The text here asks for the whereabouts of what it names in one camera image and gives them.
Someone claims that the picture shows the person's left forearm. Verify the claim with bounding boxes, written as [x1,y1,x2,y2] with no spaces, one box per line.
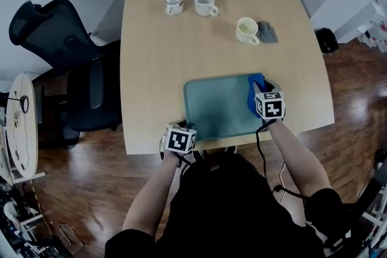
[122,150,185,236]

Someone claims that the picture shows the thin black table cable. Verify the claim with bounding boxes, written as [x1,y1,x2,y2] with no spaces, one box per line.
[13,111,31,170]

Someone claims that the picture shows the person's black clothing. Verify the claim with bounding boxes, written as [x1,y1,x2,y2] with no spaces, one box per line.
[105,152,363,258]

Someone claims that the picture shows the grey metal floor frame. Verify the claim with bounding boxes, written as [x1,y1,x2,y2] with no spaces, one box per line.
[57,223,84,255]

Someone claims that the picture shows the white mug with dark rim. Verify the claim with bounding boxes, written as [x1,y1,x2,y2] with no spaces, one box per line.
[164,0,184,16]

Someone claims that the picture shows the clear storage boxes red labels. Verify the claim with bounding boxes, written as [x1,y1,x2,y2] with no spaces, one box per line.
[356,0,387,54]

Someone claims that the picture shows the plain white mug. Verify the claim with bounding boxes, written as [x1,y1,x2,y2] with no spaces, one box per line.
[193,0,219,17]

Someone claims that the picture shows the person's right forearm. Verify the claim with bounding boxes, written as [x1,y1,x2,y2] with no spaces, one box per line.
[267,119,332,197]

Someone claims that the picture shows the cream mug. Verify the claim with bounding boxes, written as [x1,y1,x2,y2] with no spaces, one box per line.
[235,17,261,46]

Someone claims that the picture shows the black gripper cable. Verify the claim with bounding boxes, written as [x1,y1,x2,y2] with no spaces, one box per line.
[256,126,312,200]

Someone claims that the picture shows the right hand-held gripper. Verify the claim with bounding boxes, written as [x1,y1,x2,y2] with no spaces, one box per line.
[252,79,287,121]

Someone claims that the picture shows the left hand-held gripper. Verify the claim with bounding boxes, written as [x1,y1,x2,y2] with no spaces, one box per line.
[165,120,197,155]

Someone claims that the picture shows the grey cloth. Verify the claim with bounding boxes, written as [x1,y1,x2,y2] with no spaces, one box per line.
[256,20,279,44]

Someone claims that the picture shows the blue cloth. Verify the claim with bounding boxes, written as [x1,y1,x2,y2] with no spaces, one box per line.
[246,72,267,118]

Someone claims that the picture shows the yellow black striped tape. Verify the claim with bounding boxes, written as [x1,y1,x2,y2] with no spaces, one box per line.
[30,179,52,230]

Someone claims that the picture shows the black waste bin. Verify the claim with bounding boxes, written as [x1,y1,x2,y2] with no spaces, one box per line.
[314,27,339,54]

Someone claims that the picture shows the teal plastic tray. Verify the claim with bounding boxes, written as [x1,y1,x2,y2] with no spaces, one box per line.
[183,73,272,143]

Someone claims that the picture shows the round white side table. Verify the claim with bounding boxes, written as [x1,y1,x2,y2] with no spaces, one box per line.
[5,73,46,185]

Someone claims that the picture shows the black ring lamp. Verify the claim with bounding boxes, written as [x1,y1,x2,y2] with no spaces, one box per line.
[7,94,30,114]

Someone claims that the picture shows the white cable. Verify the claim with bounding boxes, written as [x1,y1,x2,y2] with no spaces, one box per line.
[279,161,288,203]

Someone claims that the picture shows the black mesh office chair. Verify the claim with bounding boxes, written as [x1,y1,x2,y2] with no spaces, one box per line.
[8,0,122,150]

